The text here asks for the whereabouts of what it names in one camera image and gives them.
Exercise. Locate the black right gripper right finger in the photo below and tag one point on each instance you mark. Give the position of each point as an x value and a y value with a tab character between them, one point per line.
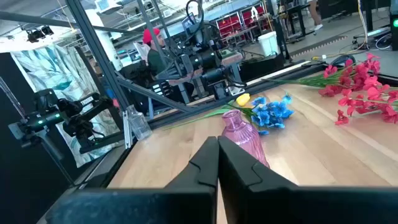
280	205

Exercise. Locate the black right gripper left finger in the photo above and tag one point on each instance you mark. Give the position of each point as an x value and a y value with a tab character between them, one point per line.
186	202

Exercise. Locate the blue flower bunch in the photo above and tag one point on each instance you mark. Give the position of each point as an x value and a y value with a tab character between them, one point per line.
267	115

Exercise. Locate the yellow tulip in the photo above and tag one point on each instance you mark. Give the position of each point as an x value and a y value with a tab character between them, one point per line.
243	99

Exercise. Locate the dense red flower bunch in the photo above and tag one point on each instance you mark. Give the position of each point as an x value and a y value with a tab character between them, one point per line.
373	93

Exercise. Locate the sparse red flower bunch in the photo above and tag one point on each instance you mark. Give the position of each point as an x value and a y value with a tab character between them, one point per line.
360	71

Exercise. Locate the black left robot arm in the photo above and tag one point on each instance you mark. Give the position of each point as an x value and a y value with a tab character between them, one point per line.
206	59

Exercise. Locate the black background robot arm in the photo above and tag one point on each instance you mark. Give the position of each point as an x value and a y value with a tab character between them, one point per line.
90	102

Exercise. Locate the pink ribbed glass vase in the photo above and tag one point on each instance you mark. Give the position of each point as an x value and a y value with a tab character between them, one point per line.
242	133

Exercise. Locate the clear glass vase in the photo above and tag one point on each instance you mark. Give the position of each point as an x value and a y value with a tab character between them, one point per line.
139	124

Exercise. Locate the person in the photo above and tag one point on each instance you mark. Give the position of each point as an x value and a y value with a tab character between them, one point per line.
155	62
314	12

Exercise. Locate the white bucket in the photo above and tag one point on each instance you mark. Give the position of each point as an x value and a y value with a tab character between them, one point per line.
268	43

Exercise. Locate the red storage bin shelves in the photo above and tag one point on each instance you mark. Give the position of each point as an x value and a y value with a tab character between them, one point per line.
230	25

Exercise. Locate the leaf patterned cloth backdrop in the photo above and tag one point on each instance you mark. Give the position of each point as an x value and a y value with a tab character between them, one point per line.
56	74

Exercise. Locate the black device with green light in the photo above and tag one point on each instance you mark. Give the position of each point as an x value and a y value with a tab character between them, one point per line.
395	37

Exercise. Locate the black spotlights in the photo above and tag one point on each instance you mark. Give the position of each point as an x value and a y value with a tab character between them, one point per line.
35	35

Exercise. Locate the black aluminium table frame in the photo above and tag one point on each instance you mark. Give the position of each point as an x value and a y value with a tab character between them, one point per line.
270	84

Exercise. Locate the grey aluminium overhead frame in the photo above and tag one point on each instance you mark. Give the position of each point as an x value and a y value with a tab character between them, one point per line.
93	46

